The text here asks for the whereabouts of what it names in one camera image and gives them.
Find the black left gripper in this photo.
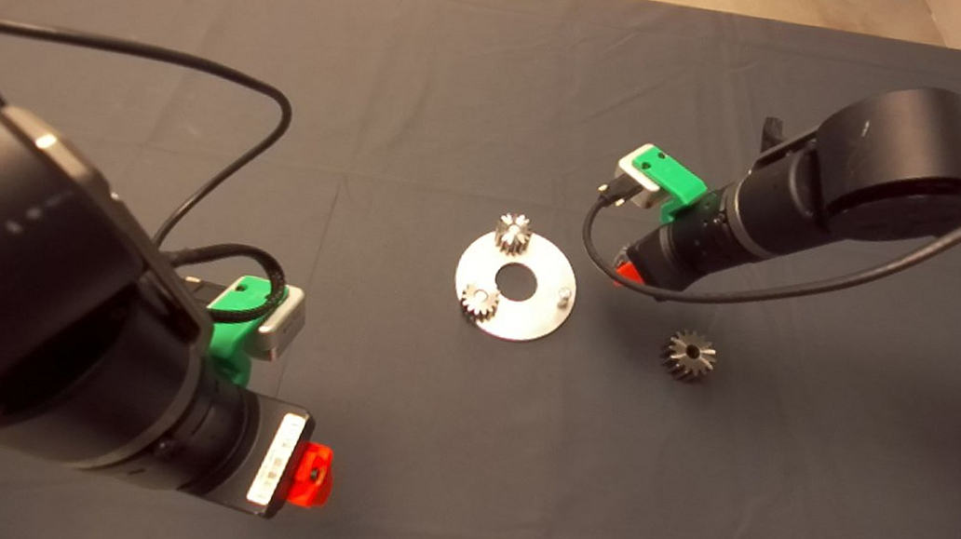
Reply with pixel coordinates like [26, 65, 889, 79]
[214, 387, 344, 528]

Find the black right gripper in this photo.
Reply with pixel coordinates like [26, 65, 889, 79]
[610, 220, 714, 299]

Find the large steel gear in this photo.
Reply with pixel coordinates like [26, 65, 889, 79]
[658, 326, 721, 385]

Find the small shiny steel gear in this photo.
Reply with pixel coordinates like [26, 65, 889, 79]
[456, 281, 503, 325]
[493, 210, 536, 257]

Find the round metal plate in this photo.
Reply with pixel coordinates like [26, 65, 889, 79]
[447, 224, 584, 349]

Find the dark grey table cloth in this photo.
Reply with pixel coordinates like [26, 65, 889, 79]
[0, 0, 961, 539]

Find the silver right camera box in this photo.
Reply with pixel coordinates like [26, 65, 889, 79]
[607, 158, 667, 213]

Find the silver camera box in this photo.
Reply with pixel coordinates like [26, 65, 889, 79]
[247, 279, 312, 367]
[607, 158, 667, 213]

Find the green right camera mount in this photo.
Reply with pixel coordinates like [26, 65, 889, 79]
[622, 142, 714, 231]

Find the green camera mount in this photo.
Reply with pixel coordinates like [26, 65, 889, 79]
[199, 271, 284, 391]
[622, 142, 714, 231]

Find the silver left camera box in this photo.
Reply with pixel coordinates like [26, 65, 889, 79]
[247, 279, 312, 367]

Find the green left camera mount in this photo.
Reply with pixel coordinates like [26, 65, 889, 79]
[199, 271, 284, 391]

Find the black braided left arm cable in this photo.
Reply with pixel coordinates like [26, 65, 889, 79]
[159, 236, 295, 334]

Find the black right camera cable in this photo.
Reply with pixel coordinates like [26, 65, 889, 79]
[565, 66, 961, 409]

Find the black camera cable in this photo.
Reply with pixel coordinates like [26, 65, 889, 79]
[565, 66, 961, 409]
[0, 12, 303, 264]

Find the black left camera cable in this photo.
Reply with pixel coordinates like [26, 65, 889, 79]
[0, 12, 303, 264]

